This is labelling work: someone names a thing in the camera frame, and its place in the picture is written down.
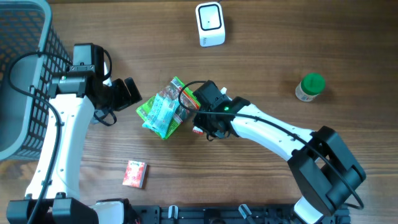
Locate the green snack packet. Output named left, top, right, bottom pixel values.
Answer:
left=136, top=77, right=200, bottom=139

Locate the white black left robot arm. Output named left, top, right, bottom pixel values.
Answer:
left=4, top=44, right=142, bottom=223

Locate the green lid jar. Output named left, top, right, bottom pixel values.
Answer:
left=295, top=73, right=325, bottom=102

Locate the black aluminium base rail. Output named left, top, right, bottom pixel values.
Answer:
left=130, top=204, right=302, bottom=224

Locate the grey plastic mesh basket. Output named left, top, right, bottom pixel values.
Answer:
left=1, top=0, right=70, bottom=160

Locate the teal packet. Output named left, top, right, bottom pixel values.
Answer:
left=142, top=94, right=180, bottom=139

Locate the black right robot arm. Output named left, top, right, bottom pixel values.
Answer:
left=193, top=80, right=366, bottom=223

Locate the pink tissue pack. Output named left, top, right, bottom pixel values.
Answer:
left=123, top=161, right=147, bottom=189

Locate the red stick packet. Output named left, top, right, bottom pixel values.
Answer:
left=192, top=126, right=203, bottom=134

